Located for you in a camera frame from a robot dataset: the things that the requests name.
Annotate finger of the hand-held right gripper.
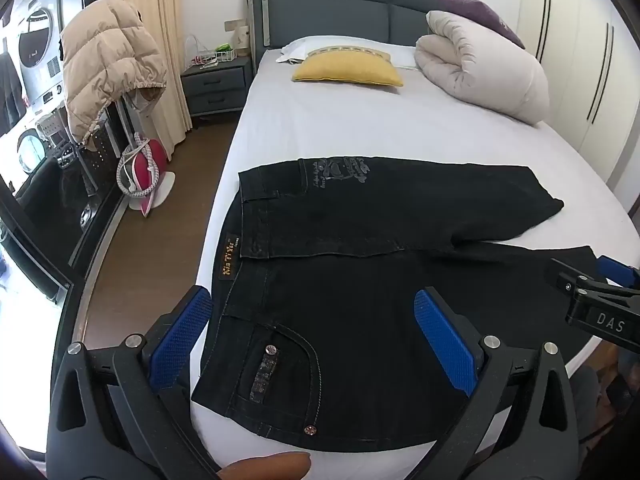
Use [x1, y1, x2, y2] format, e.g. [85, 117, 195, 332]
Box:
[545, 258, 640, 306]
[597, 255, 640, 289]

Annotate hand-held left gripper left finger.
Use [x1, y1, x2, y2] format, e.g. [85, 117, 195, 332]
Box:
[47, 285, 221, 480]

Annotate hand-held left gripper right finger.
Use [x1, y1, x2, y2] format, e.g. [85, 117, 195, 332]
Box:
[412, 287, 593, 480]

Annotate black denim pants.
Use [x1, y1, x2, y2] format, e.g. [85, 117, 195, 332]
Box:
[191, 156, 601, 453]

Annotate person's left hand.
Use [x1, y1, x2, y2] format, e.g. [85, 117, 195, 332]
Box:
[217, 451, 312, 480]

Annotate white wardrobe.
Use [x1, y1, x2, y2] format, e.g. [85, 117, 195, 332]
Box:
[517, 0, 640, 196]

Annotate rolled white duvet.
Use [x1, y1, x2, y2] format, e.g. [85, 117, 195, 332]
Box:
[415, 10, 551, 126]

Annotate bed with grey headboard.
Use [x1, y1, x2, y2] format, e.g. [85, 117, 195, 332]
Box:
[191, 0, 640, 480]

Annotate grey nightstand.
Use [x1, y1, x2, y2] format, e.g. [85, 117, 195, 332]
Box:
[180, 56, 253, 118]

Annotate purple pillow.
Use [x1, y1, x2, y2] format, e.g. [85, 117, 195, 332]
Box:
[432, 0, 526, 50]

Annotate beige puffer jacket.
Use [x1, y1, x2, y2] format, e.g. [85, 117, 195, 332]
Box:
[60, 0, 168, 153]

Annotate yellow pillow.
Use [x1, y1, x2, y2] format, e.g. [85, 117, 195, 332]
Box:
[291, 52, 404, 87]

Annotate clear plastic bag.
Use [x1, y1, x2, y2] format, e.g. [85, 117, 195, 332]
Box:
[185, 34, 212, 68]

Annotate black framed glass door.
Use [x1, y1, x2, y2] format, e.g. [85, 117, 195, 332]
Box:
[0, 0, 136, 311]

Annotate beige patterned cushion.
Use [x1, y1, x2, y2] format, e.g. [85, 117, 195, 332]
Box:
[306, 46, 397, 62]

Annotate white pillow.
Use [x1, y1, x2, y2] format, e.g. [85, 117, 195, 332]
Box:
[276, 35, 418, 68]

